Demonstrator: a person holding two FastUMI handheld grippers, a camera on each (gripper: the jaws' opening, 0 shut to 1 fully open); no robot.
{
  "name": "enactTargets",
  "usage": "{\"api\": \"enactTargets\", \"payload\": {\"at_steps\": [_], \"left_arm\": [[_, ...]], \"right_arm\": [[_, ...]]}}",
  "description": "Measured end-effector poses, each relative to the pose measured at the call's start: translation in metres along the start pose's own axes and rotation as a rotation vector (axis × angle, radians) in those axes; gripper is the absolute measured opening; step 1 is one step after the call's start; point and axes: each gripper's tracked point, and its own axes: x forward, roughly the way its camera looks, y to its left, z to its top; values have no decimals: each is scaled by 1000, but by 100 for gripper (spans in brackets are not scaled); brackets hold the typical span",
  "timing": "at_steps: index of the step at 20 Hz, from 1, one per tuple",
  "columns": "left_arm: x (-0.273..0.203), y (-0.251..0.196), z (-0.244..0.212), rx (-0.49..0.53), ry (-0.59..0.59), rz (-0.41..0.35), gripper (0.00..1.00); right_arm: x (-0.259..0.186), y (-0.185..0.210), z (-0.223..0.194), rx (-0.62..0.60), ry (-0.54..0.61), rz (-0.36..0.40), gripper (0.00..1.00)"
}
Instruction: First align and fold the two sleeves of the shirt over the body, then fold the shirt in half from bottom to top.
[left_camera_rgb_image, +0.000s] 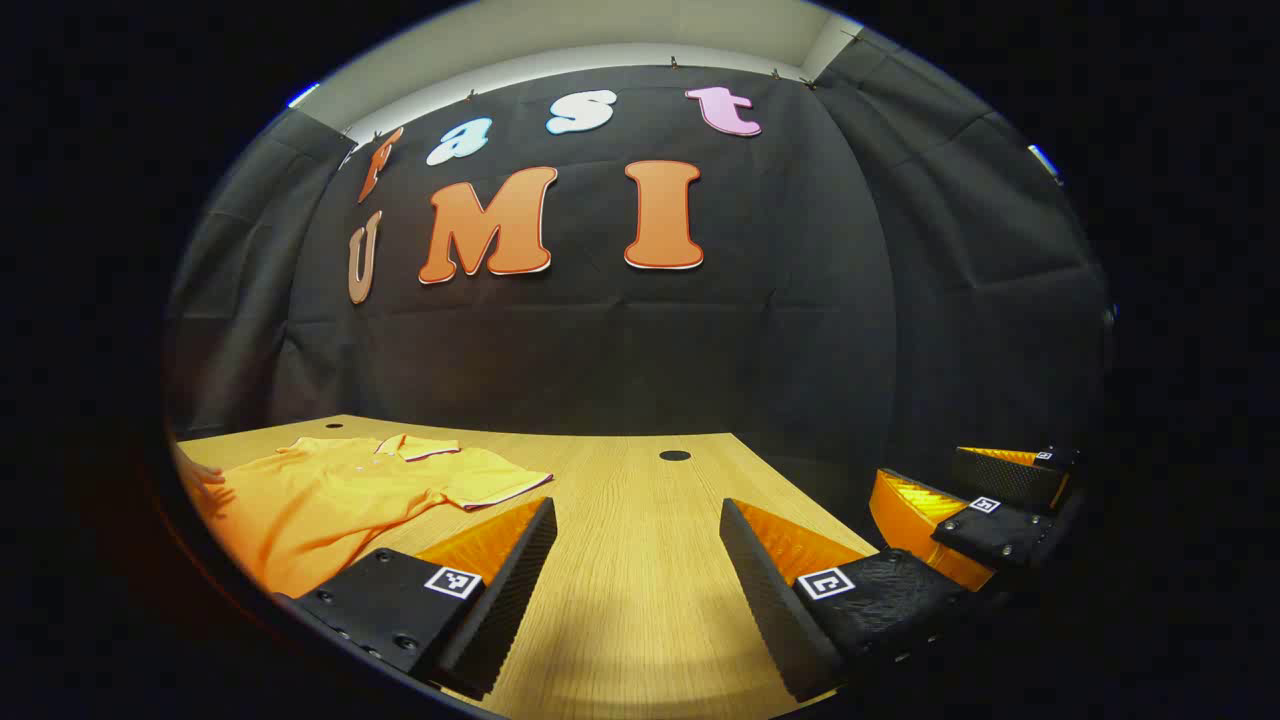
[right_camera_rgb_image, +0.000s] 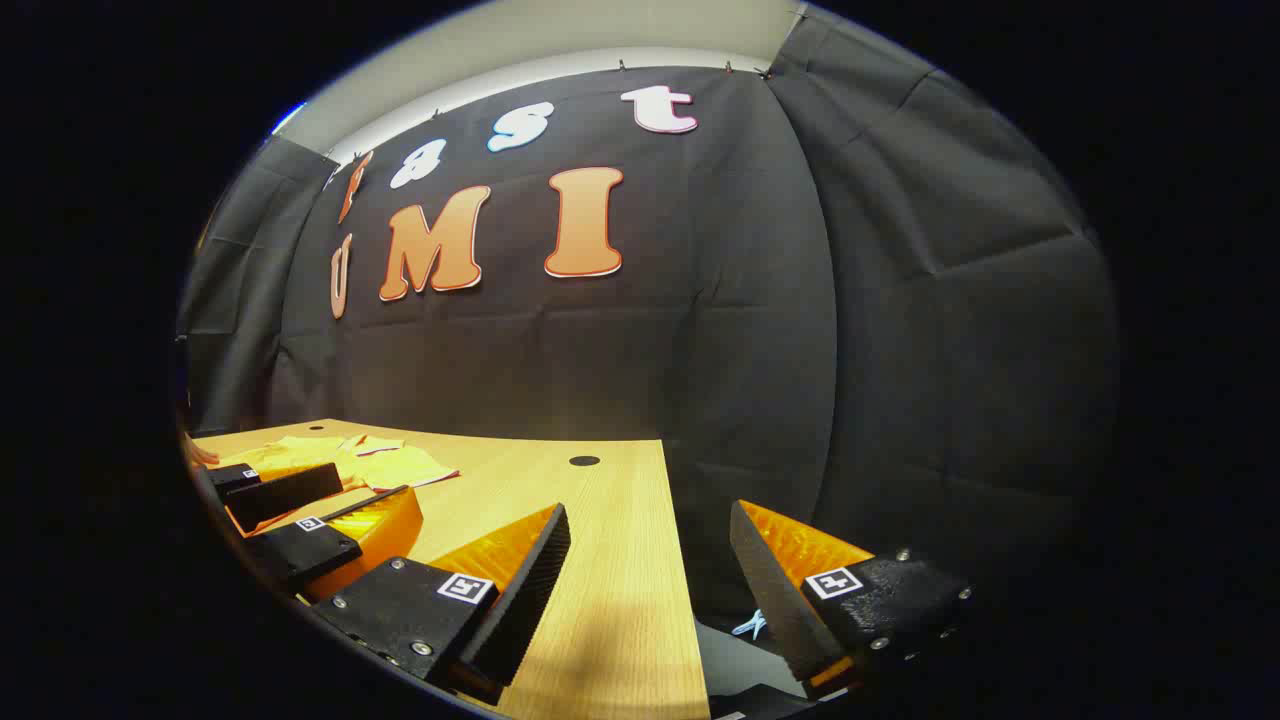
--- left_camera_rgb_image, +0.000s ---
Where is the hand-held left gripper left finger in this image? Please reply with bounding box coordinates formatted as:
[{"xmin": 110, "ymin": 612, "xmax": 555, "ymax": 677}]
[{"xmin": 275, "ymin": 496, "xmax": 559, "ymax": 701}]

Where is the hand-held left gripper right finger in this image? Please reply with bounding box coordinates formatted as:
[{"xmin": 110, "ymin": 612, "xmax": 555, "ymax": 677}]
[{"xmin": 718, "ymin": 497, "xmax": 996, "ymax": 704}]

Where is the orange T-shirt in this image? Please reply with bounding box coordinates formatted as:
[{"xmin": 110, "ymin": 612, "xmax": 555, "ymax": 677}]
[{"xmin": 178, "ymin": 433, "xmax": 554, "ymax": 599}]

